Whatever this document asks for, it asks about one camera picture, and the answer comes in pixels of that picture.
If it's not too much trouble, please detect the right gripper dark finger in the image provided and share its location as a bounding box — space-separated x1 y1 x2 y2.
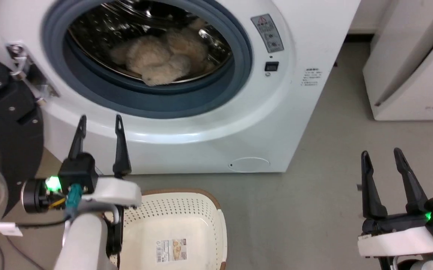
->
361 150 388 221
393 147 430 215

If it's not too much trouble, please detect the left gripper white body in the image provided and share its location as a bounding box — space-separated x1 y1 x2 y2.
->
82 177 142 209

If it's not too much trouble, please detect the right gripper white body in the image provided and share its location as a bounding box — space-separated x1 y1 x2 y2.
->
357 213 433 258

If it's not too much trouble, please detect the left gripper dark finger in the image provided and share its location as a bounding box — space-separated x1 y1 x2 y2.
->
67 115 87 161
112 114 132 178

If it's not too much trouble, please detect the beige plush toy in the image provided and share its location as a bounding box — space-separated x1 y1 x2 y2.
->
109 18 218 87

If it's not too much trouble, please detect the cream perforated laundry basket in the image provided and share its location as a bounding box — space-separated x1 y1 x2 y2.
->
103 188 228 270

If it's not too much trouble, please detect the printed basket label sticker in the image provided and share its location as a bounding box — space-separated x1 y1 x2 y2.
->
155 238 188 263

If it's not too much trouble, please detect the white front-load washing machine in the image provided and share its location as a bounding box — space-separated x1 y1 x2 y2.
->
0 0 362 175

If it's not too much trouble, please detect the black round washer door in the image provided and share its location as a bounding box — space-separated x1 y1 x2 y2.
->
0 51 45 241

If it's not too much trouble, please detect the metal washer door hinge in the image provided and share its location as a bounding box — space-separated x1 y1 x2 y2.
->
6 42 60 104

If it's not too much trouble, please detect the grey rubber door seal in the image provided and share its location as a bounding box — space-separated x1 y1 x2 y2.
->
42 0 254 120

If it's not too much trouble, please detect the white appliance cabinet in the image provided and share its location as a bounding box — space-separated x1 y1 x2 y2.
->
362 0 433 122

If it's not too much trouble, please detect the steel washer drum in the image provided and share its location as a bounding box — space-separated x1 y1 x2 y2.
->
67 0 234 84

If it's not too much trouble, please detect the grey warning sticker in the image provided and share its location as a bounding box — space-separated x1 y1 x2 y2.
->
251 14 285 54

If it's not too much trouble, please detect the teal cable connector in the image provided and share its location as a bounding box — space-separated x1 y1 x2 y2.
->
66 183 84 219

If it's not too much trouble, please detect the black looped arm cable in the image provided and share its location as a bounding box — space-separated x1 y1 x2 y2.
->
103 205 125 269

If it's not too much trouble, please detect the black cable with white tag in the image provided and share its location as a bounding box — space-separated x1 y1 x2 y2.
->
0 219 68 237

